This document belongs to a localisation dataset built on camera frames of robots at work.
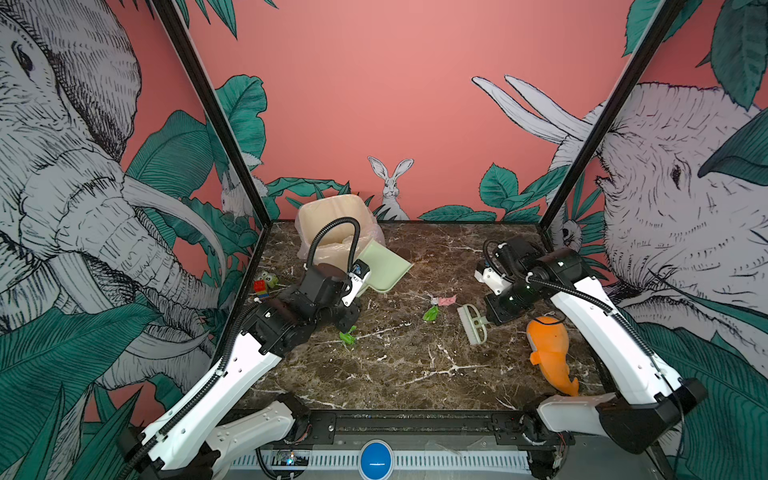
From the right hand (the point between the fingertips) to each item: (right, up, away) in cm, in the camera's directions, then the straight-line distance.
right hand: (486, 313), depth 70 cm
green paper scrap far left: (-36, -11, +18) cm, 42 cm away
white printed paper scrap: (-9, -2, +27) cm, 29 cm away
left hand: (-31, +4, -1) cm, 31 cm away
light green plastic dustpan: (-24, +11, +3) cm, 26 cm away
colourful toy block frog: (-67, +3, +29) cm, 73 cm away
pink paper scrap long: (-4, -2, +27) cm, 27 cm away
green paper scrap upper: (-10, -6, +25) cm, 27 cm away
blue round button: (-26, -35, -1) cm, 43 cm away
